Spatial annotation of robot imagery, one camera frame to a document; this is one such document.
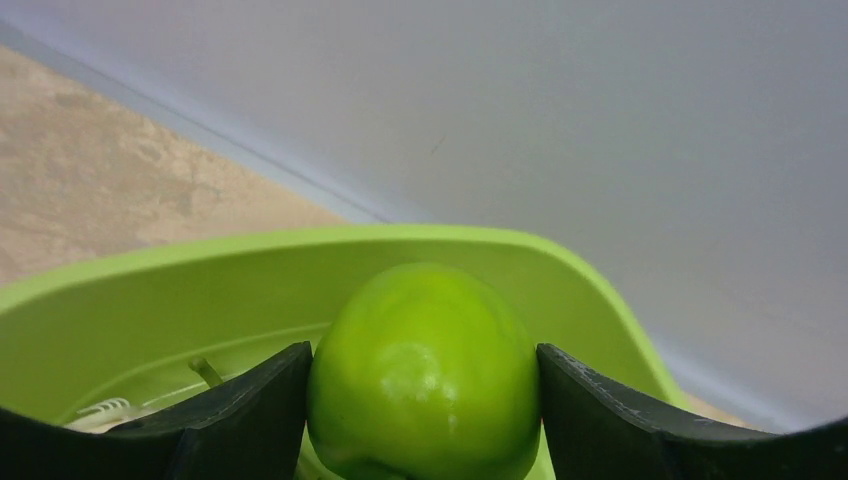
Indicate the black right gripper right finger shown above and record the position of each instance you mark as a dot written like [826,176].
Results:
[599,428]

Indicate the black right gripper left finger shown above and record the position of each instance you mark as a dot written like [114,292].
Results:
[249,427]

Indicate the green apple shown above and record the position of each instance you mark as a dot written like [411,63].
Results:
[428,373]

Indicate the green plastic tray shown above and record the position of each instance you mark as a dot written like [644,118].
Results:
[127,326]

